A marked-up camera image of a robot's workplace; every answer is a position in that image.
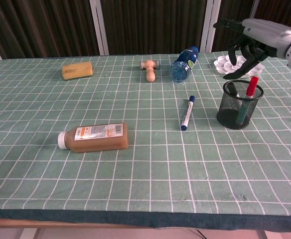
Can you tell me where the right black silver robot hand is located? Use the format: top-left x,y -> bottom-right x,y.
213,17 -> 291,80

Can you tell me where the blue cap whiteboard marker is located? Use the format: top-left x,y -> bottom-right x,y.
180,95 -> 197,131

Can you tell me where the red cap whiteboard marker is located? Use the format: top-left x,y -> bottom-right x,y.
235,76 -> 260,125

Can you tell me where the dark object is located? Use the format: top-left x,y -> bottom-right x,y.
227,83 -> 241,98

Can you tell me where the black mesh pen holder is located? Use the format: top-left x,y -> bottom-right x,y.
216,79 -> 265,130

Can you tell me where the white flower paint palette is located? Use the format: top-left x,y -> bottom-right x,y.
214,55 -> 265,80

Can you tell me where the blue plastic water bottle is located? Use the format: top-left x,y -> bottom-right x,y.
170,46 -> 200,83

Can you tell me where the small wooden mallet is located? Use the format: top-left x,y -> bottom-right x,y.
140,60 -> 160,84

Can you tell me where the green white checked tablecloth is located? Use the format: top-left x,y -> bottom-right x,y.
0,51 -> 291,229

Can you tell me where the yellow sponge block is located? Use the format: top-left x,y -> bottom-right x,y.
61,62 -> 94,81

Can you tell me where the brown juice bottle white cap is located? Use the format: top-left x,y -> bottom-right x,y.
57,122 -> 130,154

